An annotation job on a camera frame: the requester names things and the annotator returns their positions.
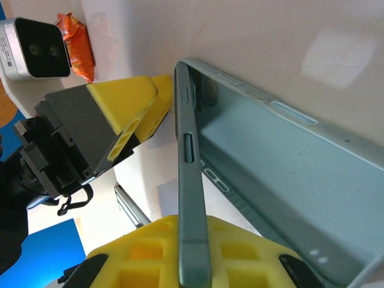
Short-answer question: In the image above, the orange snack bag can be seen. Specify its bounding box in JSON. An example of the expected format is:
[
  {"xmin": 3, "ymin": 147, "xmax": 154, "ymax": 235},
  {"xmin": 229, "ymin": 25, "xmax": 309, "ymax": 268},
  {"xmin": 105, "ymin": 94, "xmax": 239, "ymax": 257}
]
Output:
[{"xmin": 55, "ymin": 11, "xmax": 96, "ymax": 83}]

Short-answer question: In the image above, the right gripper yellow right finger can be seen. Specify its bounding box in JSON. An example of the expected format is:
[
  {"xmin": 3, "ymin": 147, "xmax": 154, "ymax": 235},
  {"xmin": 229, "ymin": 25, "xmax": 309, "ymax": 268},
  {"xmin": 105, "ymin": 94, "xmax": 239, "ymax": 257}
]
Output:
[{"xmin": 206, "ymin": 215, "xmax": 325, "ymax": 288}]

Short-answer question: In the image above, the thin black left gripper cable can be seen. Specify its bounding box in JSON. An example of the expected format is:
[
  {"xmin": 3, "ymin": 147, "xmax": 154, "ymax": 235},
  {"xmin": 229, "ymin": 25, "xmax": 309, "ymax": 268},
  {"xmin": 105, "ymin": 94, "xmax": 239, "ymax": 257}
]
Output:
[{"xmin": 56, "ymin": 184, "xmax": 93, "ymax": 217}]

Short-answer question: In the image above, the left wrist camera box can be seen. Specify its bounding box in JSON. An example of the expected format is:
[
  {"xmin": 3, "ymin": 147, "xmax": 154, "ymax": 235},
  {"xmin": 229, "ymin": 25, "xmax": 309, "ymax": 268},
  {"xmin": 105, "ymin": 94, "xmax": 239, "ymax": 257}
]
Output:
[{"xmin": 0, "ymin": 17, "xmax": 72, "ymax": 82}]

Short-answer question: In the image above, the aluminium corner post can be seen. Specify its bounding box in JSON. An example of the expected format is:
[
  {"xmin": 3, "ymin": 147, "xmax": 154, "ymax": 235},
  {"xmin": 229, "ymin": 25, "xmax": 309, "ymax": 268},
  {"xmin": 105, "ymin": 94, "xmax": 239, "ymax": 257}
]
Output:
[{"xmin": 113, "ymin": 184, "xmax": 152, "ymax": 229}]

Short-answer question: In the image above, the blue-grey phone case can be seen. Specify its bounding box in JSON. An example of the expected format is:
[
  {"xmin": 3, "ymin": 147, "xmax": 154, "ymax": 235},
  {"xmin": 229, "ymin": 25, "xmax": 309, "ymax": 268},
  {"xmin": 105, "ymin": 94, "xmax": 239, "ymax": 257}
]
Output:
[{"xmin": 173, "ymin": 57, "xmax": 384, "ymax": 288}]

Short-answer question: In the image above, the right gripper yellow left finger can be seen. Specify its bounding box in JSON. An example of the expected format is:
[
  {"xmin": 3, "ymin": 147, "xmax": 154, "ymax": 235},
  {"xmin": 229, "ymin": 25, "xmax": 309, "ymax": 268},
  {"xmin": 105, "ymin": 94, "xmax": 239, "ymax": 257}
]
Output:
[{"xmin": 61, "ymin": 214, "xmax": 181, "ymax": 288}]

